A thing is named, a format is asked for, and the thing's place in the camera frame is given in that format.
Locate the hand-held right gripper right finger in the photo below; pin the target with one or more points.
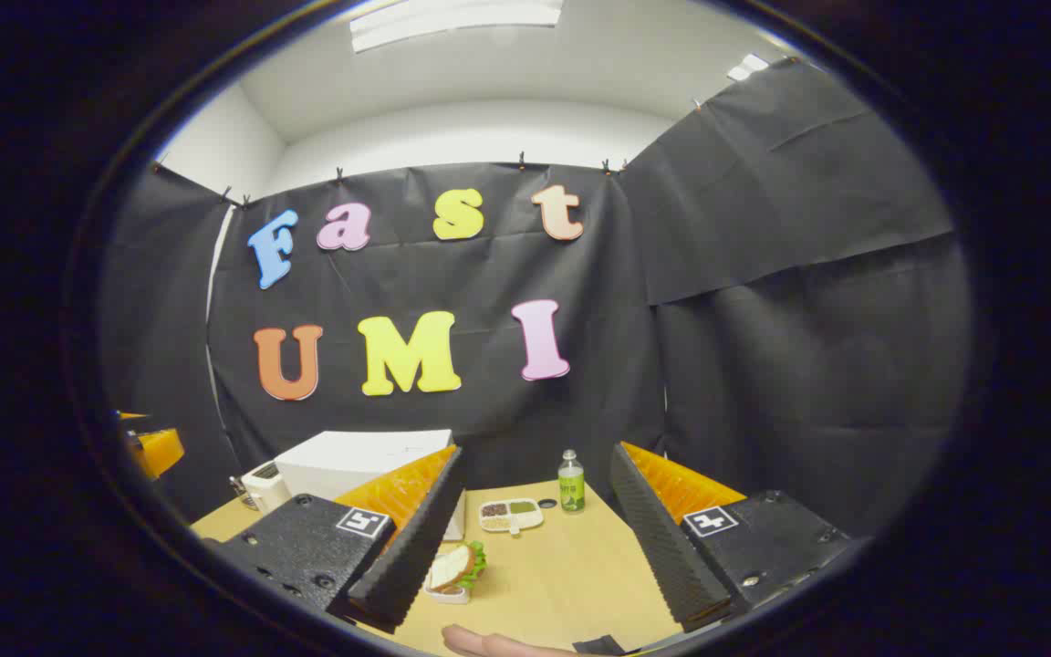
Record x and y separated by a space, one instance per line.
662 547

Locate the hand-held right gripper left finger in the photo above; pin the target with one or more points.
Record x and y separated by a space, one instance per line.
416 547

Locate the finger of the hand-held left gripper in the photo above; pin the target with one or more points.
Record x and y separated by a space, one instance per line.
159 452
131 416

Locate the lettuce sandwich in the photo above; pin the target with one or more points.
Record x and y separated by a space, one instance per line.
452 566

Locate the white microwave oven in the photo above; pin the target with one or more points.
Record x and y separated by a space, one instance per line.
352 456

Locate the small white ribbed tray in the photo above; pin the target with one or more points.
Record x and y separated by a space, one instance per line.
448 595

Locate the divided white bean dish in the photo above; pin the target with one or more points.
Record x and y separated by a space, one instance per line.
509 516

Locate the green drink bottle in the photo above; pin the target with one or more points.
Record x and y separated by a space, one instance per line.
571 488

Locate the white toaster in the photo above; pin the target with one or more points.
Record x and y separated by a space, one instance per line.
265 488

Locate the small ceiling light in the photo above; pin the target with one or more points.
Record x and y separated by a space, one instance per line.
747 67

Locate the long ceiling light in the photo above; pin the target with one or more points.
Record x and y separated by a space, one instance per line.
452 20

